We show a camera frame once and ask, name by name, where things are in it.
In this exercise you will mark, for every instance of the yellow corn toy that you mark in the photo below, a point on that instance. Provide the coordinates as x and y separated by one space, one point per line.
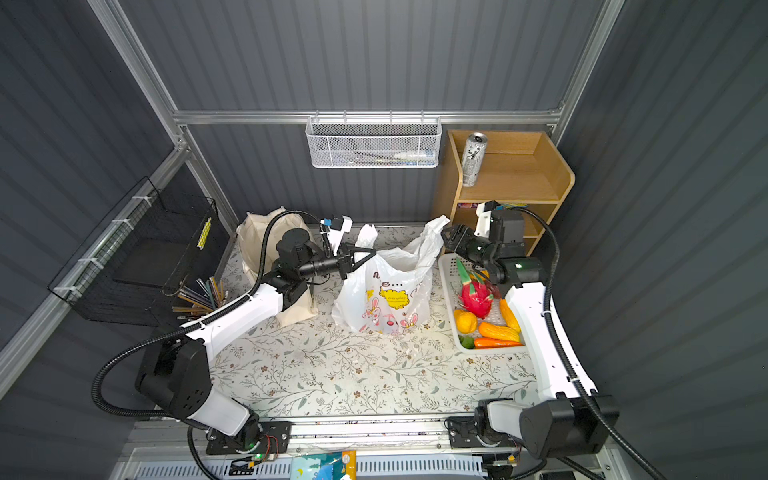
496 332

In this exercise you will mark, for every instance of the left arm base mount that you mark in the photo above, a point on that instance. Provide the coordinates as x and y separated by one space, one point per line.
255 438

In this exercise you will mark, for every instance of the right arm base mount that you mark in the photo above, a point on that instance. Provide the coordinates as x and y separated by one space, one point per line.
465 433

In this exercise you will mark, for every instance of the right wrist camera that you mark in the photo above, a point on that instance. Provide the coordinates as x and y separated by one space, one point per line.
484 213

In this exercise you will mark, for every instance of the orange carrot toy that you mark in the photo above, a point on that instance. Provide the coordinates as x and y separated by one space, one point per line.
490 343

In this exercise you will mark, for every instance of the left silver drink can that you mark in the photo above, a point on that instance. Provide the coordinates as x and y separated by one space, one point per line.
472 158

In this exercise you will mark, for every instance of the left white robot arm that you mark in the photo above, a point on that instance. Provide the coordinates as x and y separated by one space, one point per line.
175 372

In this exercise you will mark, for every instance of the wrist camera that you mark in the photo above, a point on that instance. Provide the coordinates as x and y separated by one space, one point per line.
484 213
332 232

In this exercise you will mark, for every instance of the cream canvas tote bag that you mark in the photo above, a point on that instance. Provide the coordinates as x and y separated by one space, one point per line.
251 234

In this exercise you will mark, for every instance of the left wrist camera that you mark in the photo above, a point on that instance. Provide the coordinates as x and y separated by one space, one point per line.
332 232

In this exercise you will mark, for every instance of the floral table mat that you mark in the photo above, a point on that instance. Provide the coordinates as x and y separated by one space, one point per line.
318 368

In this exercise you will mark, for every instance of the cup of coloured pencils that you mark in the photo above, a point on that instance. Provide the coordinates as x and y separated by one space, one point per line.
201 296

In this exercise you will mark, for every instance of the pink dragon fruit toy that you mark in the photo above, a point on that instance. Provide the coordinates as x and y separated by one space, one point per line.
474 295

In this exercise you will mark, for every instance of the black wire wall basket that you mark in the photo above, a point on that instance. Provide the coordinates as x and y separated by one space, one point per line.
135 273

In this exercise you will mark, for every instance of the white wire wall basket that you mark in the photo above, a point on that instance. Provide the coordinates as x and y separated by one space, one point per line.
373 144

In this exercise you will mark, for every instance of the wooden shelf unit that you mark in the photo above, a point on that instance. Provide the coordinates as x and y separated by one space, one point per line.
519 168

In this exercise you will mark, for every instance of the yellow bell pepper toy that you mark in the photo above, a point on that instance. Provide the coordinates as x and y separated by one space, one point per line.
465 322

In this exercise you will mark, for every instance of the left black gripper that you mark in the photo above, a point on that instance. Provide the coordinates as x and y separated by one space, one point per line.
346 262

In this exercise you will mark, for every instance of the yellow long pepper toy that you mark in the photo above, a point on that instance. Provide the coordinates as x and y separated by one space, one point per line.
508 316

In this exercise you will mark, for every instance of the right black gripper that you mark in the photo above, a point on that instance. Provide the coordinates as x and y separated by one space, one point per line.
459 239

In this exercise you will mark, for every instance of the white plastic fruit basket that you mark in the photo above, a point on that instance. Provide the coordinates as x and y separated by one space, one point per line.
451 289

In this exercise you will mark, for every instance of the white plastic grocery bag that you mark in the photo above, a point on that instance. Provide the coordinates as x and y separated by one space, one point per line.
390 293

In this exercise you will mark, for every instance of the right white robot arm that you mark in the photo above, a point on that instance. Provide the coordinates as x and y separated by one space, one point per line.
571 418

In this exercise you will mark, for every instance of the teal printed booklet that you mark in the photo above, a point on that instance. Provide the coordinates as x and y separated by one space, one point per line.
327 466

